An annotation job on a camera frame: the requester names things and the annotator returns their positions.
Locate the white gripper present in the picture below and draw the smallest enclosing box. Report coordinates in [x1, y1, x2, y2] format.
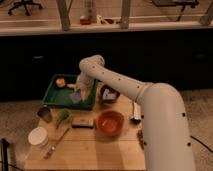
[76, 73, 92, 101]

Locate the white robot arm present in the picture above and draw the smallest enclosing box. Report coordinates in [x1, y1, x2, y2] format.
[77, 55, 196, 171]

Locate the yellow toy banana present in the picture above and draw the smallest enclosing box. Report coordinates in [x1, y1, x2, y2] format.
[67, 84, 76, 89]

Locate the white cloth in bowl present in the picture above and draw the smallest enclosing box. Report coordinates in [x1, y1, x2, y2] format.
[102, 89, 116, 100]

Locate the orange round toy food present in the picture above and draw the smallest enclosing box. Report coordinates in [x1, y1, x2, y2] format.
[55, 78, 66, 88]

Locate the dark brown bowl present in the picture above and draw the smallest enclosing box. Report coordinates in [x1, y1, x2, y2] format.
[100, 85, 120, 103]

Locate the green plastic tray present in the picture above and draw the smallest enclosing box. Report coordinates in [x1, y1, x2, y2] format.
[42, 74, 98, 110]

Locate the green toy vegetable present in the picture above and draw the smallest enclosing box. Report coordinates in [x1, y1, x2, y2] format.
[56, 110, 70, 128]

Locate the black rectangular block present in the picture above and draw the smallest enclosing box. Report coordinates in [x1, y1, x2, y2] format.
[72, 118, 94, 129]

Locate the orange bowl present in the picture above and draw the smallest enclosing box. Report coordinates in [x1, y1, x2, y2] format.
[95, 110, 124, 137]

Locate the small metal cup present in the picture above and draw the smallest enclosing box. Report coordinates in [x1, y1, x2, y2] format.
[37, 107, 52, 123]

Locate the red object on shelf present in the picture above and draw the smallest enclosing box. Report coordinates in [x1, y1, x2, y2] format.
[79, 16, 92, 25]

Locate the white round container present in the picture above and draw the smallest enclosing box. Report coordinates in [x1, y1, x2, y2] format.
[28, 127, 48, 148]

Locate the dark red grape bunch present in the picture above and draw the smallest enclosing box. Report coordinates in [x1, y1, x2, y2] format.
[137, 130, 144, 150]

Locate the black stand at left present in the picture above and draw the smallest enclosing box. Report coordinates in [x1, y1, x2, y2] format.
[0, 138, 25, 171]

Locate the black office chair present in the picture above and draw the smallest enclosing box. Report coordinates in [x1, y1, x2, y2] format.
[8, 0, 43, 16]

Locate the black floor cable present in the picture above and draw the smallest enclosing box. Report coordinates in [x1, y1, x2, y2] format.
[190, 134, 213, 154]

